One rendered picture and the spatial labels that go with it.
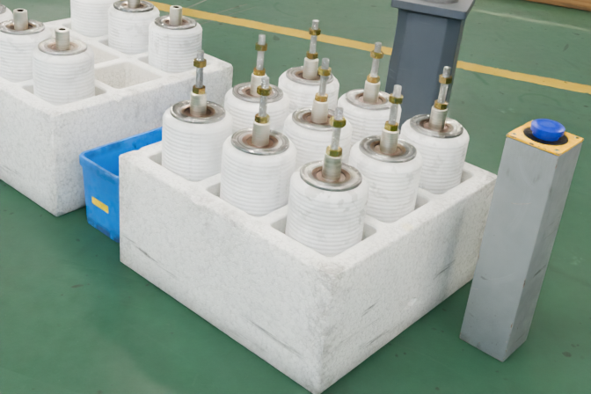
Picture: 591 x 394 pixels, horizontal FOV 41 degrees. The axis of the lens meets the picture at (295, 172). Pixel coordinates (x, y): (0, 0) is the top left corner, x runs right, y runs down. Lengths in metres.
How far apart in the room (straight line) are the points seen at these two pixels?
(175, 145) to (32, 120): 0.31
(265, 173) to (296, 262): 0.13
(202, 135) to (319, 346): 0.32
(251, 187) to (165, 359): 0.24
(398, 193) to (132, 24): 0.69
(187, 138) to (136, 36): 0.49
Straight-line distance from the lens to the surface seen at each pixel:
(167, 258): 1.13
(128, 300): 1.16
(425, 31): 1.59
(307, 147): 1.08
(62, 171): 1.32
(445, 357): 1.12
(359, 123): 1.17
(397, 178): 1.02
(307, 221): 0.95
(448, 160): 1.12
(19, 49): 1.40
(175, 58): 1.45
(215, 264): 1.05
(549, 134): 1.00
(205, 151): 1.08
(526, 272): 1.06
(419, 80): 1.62
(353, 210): 0.95
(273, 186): 1.01
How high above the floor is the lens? 0.69
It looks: 27 degrees down
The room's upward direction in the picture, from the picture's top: 6 degrees clockwise
